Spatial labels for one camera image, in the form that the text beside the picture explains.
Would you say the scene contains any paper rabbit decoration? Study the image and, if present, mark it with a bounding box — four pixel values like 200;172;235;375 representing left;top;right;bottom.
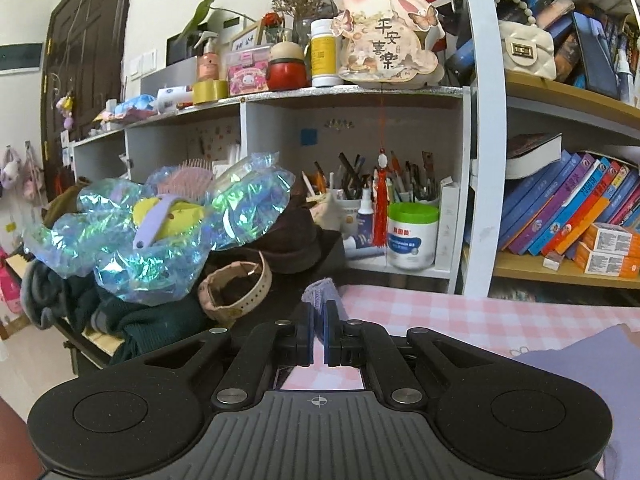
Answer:
339;0;446;86

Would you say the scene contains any wooden photo frame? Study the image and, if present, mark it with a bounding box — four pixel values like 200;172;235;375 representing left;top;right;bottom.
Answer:
230;20;266;53

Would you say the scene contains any white jar with green lid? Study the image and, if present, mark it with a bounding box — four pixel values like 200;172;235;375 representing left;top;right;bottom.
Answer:
387;202;441;271

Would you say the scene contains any pink checkered tablecloth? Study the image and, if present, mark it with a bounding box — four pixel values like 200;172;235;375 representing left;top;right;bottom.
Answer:
272;284;640;401

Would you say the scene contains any red tassel charm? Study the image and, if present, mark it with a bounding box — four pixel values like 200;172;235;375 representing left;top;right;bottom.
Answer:
372;87;392;248

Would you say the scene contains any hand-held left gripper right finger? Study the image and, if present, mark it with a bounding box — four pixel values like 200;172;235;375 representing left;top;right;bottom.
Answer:
323;300;501;407

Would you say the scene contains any iridescent plastic wrap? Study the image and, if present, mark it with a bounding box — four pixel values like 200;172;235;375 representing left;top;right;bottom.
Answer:
22;152;296;306

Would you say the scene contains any red round jar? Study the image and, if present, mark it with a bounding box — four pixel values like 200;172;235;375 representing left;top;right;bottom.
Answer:
265;41;309;92

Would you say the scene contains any beige strap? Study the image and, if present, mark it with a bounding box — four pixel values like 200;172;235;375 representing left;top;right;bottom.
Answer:
197;250;273;326

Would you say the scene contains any white bookcase with wooden shelves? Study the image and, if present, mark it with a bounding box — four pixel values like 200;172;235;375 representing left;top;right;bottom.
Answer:
457;0;640;306

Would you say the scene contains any white desk cubby shelf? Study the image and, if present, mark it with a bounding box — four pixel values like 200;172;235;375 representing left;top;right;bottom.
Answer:
70;85;473;296

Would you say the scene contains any pink spray bottle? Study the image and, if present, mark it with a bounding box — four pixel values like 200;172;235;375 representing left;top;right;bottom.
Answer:
196;31;222;82

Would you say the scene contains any pink cartoon box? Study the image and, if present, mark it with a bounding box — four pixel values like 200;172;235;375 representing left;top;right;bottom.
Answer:
226;46;273;97

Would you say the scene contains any green leafy plant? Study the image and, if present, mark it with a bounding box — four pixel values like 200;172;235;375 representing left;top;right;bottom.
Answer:
177;0;261;43

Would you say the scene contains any pile of books and magazines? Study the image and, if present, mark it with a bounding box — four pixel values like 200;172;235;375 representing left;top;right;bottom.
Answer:
537;0;640;106

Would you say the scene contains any row of colourful books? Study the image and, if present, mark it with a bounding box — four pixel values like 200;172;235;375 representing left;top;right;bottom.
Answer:
462;150;640;258

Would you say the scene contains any dark wooden door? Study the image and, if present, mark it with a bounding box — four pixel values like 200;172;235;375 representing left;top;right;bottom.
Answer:
40;0;138;181

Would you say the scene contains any cluster of pens in holders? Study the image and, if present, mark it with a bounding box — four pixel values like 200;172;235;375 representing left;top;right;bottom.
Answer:
300;152;441;206

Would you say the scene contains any yellow tape roll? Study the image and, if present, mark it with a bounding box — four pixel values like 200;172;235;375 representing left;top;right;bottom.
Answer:
192;80;230;106

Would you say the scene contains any blue packet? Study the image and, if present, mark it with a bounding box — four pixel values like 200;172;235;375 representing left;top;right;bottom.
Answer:
112;94;158;118

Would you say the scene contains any yellow toy with purple strap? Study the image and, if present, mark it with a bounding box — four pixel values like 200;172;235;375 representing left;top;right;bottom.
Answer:
131;195;206;251

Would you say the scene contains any dark green wall picture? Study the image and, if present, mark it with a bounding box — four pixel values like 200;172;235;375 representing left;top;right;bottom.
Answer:
0;42;43;76

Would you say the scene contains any small white spray bottle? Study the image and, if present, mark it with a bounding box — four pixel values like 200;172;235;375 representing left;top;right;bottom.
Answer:
356;187;376;241

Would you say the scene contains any white bottle with yellow label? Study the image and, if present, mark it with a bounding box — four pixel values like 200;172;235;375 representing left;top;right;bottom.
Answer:
310;19;345;88

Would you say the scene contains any pink hairbrush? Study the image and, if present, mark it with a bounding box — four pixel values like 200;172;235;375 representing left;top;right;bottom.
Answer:
157;158;216;196

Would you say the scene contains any pile of dark clothes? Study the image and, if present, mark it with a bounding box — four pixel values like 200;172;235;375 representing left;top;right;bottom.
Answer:
22;175;346;366

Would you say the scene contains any white light switch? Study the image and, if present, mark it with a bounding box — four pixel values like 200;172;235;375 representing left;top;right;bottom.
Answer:
129;49;158;78

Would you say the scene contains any thick black book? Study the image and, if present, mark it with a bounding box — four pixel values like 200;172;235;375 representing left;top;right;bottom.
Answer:
505;132;563;181

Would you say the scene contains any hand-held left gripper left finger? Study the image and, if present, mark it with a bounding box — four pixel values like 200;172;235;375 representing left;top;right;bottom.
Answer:
136;301;317;407

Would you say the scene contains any white tube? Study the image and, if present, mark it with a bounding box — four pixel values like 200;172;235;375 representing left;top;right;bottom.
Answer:
157;86;195;113

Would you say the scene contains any tall white box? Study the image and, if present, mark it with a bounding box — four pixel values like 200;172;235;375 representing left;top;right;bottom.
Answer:
435;176;461;268

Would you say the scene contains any pink bag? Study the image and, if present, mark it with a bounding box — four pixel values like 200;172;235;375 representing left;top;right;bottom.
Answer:
0;247;23;316

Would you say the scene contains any small plush keychain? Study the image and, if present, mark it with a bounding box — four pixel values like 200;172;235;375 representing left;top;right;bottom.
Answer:
56;94;77;131

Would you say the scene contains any purple fleece garment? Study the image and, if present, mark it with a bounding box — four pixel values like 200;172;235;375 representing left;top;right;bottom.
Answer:
301;277;640;480

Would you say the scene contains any grey box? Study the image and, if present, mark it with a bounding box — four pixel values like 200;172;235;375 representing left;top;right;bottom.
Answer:
140;57;201;96

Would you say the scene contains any white quilted purse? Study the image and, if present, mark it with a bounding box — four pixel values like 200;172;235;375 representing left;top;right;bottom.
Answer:
497;20;558;81

